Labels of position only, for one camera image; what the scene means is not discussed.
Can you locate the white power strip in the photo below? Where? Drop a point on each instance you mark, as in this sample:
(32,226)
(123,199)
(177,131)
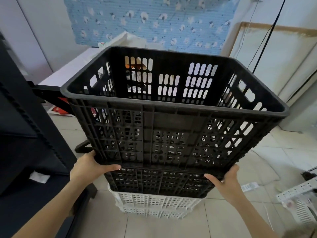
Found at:
(249,187)

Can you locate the person's left hand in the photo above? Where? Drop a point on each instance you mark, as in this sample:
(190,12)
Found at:
(86,171)

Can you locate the black-framed white table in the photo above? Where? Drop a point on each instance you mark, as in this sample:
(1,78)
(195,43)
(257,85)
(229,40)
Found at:
(64,71)

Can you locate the black stand poles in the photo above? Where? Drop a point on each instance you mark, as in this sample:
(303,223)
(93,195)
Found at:
(268,34)

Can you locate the dark blue metal shelf rack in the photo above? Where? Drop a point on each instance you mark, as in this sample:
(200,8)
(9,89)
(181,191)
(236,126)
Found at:
(24,136)

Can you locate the red bag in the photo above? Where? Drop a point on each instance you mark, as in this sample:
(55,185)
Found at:
(59,110)

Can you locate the white paper scrap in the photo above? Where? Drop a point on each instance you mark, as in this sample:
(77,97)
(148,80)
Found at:
(39,177)

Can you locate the white plastic basket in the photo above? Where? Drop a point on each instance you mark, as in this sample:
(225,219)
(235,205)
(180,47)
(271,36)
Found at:
(153,199)
(153,213)

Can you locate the person's right forearm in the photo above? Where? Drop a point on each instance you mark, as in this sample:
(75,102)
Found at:
(252,220)

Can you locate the person's right hand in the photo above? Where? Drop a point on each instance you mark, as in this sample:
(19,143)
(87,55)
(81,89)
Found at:
(229,187)

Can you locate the green white packet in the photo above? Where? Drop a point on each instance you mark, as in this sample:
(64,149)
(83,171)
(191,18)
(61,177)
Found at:
(102,44)

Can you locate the person's left forearm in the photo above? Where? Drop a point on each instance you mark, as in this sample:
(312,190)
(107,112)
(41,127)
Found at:
(49,213)

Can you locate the framed white board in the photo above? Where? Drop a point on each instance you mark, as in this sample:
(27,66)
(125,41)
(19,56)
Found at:
(279,59)

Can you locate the white shelf rack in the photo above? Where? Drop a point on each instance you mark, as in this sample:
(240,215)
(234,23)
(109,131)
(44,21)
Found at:
(297,193)

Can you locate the black plastic basket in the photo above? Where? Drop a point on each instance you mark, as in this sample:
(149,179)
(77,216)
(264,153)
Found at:
(173,114)
(158,180)

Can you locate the orange packet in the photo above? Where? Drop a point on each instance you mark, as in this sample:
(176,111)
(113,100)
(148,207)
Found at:
(132,64)

